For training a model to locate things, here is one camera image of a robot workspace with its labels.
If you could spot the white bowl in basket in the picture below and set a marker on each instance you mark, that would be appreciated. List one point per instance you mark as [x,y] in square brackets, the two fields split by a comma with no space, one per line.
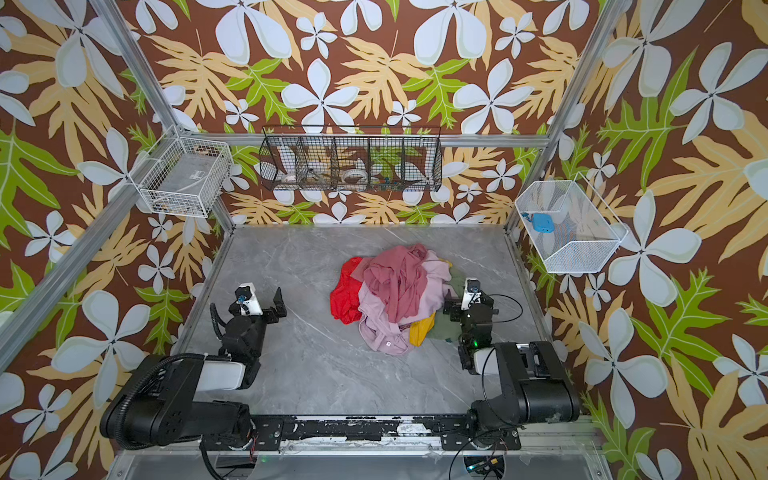
[354,176]

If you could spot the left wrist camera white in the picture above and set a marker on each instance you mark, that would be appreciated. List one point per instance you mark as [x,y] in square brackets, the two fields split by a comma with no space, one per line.
[247,302]

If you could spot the sage green cloth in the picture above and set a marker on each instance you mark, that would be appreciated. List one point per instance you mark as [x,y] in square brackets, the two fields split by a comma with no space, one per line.
[444,328]

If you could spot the white wire basket right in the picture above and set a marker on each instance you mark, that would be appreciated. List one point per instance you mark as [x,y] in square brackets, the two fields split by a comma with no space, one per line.
[587,230]

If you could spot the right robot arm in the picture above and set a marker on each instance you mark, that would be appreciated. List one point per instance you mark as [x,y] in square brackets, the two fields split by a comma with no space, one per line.
[534,387]

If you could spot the white wire basket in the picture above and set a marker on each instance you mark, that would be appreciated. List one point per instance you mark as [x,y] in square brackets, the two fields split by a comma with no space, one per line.
[587,230]
[183,174]

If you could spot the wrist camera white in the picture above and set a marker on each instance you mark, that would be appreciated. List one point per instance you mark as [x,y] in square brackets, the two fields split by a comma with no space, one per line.
[472,293]
[247,302]

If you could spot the dark pink cloth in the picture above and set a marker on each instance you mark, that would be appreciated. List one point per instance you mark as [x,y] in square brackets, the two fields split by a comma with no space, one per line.
[397,277]

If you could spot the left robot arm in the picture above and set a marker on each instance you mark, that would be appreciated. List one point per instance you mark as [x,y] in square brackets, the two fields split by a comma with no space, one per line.
[157,405]

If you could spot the yellow cloth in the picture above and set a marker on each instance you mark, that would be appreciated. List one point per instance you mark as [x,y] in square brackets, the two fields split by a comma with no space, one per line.
[418,330]

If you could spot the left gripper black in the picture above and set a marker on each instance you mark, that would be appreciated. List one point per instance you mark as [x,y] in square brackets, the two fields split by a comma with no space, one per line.
[255,316]

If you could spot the blue object in basket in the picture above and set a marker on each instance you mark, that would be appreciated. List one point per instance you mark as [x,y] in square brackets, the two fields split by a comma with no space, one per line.
[540,222]

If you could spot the light pink cloth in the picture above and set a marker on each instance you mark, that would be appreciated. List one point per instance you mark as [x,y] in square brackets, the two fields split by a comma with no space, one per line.
[393,338]

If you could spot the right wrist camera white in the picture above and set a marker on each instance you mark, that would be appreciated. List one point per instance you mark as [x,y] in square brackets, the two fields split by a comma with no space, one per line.
[472,293]

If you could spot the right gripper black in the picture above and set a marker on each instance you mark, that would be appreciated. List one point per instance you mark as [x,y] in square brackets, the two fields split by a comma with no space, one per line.
[472,309]

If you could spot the white wire basket left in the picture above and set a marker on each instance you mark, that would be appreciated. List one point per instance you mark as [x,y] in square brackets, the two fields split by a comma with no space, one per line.
[183,174]

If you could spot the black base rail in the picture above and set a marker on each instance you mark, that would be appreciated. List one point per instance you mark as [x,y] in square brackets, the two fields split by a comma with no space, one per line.
[444,432]

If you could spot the red cloth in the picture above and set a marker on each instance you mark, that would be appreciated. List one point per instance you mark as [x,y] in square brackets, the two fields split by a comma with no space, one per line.
[344,299]

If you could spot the black wire basket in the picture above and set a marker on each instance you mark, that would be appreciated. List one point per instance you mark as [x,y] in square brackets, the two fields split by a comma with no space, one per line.
[396,158]

